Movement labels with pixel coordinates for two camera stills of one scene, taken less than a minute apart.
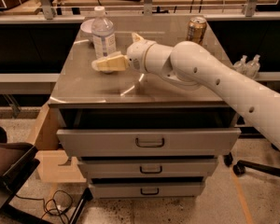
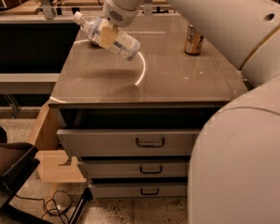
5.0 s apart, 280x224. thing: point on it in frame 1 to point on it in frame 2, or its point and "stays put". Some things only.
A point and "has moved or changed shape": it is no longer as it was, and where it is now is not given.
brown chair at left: (11, 164) stays put
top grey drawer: (148, 142) stays put
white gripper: (138, 56) to (119, 14)
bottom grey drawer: (147, 190) stays put
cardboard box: (51, 165) stays put
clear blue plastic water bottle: (104, 39) has moved or changed shape
